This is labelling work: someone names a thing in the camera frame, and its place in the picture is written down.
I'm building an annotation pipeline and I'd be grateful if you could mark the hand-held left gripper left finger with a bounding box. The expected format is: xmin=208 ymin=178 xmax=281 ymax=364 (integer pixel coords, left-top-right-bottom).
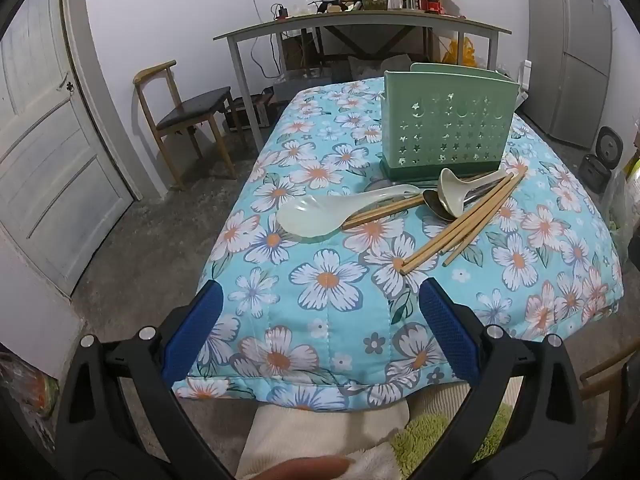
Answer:
xmin=54 ymin=279 xmax=236 ymax=480

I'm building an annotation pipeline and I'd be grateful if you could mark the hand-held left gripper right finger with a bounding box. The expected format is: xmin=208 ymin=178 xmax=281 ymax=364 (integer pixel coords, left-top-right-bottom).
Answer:
xmin=405 ymin=277 xmax=588 ymax=480

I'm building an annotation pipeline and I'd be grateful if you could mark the bundle of wooden chopsticks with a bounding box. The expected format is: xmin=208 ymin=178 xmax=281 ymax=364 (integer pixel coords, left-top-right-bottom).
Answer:
xmin=342 ymin=166 xmax=528 ymax=277

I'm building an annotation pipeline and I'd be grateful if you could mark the metal spoon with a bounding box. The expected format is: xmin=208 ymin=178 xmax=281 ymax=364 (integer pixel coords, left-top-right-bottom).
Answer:
xmin=422 ymin=180 xmax=503 ymax=222

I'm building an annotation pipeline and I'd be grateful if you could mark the beige soup spoon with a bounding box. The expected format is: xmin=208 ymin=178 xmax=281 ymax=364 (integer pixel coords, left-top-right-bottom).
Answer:
xmin=437 ymin=166 xmax=508 ymax=221

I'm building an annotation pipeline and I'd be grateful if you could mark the translucent white rice spoon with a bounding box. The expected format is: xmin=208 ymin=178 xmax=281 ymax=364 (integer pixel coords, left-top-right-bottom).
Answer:
xmin=276 ymin=184 xmax=421 ymax=238

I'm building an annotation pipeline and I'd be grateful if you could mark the green plastic utensil holder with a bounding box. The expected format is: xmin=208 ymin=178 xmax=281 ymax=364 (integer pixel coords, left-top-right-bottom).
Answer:
xmin=377 ymin=62 xmax=518 ymax=183

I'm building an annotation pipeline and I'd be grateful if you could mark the person's left hand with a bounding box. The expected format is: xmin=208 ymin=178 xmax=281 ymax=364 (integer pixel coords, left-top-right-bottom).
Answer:
xmin=262 ymin=455 xmax=351 ymax=480

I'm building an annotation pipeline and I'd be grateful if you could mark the green fuzzy clothing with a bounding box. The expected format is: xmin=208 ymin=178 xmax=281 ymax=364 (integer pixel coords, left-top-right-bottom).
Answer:
xmin=390 ymin=402 xmax=513 ymax=466

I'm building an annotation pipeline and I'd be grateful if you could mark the floral turquoise blanket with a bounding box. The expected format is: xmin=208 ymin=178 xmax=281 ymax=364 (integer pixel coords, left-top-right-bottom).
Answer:
xmin=170 ymin=77 xmax=626 ymax=413

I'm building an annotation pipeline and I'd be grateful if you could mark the cream fleece clothing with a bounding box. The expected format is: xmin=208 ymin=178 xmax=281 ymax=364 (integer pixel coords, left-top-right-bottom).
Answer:
xmin=235 ymin=385 xmax=511 ymax=480

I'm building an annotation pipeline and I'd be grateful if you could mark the colourful bag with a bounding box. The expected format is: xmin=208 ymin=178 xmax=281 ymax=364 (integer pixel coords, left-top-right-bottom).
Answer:
xmin=0 ymin=350 xmax=56 ymax=451

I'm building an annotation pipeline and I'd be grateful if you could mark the black rice cooker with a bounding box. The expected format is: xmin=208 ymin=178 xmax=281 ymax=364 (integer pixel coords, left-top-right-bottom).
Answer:
xmin=579 ymin=126 xmax=621 ymax=193

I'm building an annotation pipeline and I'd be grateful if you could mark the white panel door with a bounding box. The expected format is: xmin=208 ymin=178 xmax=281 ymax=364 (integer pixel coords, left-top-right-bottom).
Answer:
xmin=0 ymin=0 xmax=136 ymax=296

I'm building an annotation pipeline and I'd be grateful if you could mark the wooden chair with dark seat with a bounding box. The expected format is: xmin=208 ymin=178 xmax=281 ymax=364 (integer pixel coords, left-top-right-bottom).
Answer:
xmin=132 ymin=60 xmax=238 ymax=186

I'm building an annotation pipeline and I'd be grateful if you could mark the small low stool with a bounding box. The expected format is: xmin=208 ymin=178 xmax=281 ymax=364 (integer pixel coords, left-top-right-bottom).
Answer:
xmin=222 ymin=92 xmax=273 ymax=133

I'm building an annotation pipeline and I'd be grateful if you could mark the white small appliance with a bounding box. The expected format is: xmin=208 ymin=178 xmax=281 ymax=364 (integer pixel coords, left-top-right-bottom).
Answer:
xmin=517 ymin=59 xmax=532 ymax=106

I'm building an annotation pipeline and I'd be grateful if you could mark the grey storage box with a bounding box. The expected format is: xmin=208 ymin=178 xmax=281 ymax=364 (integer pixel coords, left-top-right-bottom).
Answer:
xmin=272 ymin=67 xmax=333 ymax=106

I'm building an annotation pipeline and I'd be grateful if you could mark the yellow plastic bag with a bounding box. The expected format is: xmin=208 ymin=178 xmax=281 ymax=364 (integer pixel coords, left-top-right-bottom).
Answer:
xmin=440 ymin=35 xmax=476 ymax=68

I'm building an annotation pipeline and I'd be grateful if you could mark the cardboard box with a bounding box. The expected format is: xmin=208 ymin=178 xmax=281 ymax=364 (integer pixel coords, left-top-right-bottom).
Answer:
xmin=280 ymin=30 xmax=321 ymax=71

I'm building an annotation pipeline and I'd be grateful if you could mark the grey refrigerator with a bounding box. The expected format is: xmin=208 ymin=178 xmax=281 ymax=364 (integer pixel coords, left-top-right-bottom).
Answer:
xmin=520 ymin=0 xmax=613 ymax=148

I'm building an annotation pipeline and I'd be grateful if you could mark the grey long table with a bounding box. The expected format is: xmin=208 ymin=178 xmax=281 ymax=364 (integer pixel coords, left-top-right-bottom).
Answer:
xmin=213 ymin=10 xmax=513 ymax=148

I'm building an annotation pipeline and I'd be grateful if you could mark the bare wooden chair frame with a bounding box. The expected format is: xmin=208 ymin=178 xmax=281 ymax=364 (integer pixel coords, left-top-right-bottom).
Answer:
xmin=580 ymin=345 xmax=640 ymax=451

